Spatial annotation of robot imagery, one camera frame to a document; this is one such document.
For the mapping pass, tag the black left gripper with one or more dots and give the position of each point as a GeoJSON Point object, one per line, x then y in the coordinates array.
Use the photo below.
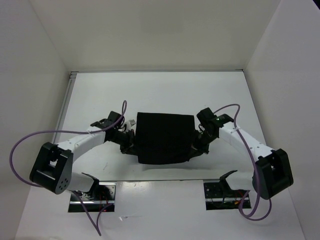
{"type": "Point", "coordinates": [130, 146]}

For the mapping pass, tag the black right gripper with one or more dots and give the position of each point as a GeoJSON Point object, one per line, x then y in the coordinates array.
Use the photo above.
{"type": "Point", "coordinates": [197, 146]}

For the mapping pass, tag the black skirt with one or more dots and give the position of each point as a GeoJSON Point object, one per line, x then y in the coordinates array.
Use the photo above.
{"type": "Point", "coordinates": [164, 139]}

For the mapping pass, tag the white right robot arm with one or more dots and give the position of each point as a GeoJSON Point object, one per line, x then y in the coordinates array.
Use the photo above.
{"type": "Point", "coordinates": [271, 171]}

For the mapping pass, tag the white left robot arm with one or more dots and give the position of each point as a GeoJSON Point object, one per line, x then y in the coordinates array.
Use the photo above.
{"type": "Point", "coordinates": [53, 167]}

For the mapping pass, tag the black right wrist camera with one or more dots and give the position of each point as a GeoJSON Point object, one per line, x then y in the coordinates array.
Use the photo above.
{"type": "Point", "coordinates": [207, 118]}

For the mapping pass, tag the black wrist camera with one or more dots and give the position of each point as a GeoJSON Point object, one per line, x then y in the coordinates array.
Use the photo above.
{"type": "Point", "coordinates": [207, 118]}
{"type": "Point", "coordinates": [114, 119]}

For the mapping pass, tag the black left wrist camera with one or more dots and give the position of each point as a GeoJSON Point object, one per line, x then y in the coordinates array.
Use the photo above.
{"type": "Point", "coordinates": [114, 119]}

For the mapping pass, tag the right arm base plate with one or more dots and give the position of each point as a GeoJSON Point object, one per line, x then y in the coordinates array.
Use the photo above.
{"type": "Point", "coordinates": [217, 199]}

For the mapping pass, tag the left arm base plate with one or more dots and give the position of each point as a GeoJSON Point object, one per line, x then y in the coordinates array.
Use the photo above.
{"type": "Point", "coordinates": [102, 199]}

